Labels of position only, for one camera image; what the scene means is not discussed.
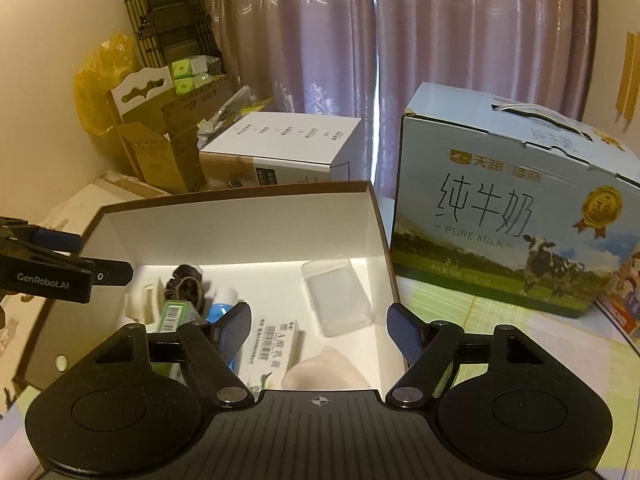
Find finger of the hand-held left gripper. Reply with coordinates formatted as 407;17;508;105
0;217;84;255
0;247;134;304

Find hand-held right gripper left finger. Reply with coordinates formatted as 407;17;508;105
87;302;253;408

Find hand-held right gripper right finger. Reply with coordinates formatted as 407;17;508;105
385;304;553;408

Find blue capped bottle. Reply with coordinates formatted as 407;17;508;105
207;287;242;327

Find white medicine box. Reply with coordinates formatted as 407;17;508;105
235;316;305;393

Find green toothpaste box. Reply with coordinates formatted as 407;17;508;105
152;299;208;333

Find black scrunchie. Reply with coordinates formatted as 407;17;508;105
164;264;208;311

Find clear plastic case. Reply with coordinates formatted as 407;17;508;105
301;258;373;337

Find white knit cloth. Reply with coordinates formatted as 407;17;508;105
281;345;371;391

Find white hair claw clip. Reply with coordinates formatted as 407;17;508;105
125;280;168;333

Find brown storage box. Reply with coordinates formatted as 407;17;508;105
22;180;401;393

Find flat cardboard sheet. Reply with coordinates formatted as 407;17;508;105
37;172;168;241

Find brown cardboard box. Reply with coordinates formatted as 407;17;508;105
109;66;236;194

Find green milk carton box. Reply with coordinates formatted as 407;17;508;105
390;81;640;318

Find yellow plastic bag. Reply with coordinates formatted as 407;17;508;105
74;32;136;136

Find white cardboard box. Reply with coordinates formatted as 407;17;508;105
200;112;362;188

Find clear plastic bag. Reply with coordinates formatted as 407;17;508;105
197;85;273;137

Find blue milk carton box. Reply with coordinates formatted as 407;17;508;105
595;250;640;336

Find black folding cart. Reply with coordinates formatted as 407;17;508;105
124;0;223;68

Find purple curtain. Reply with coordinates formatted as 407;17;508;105
195;0;596;201

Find yellow wall strips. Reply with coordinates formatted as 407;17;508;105
615;30;640;133

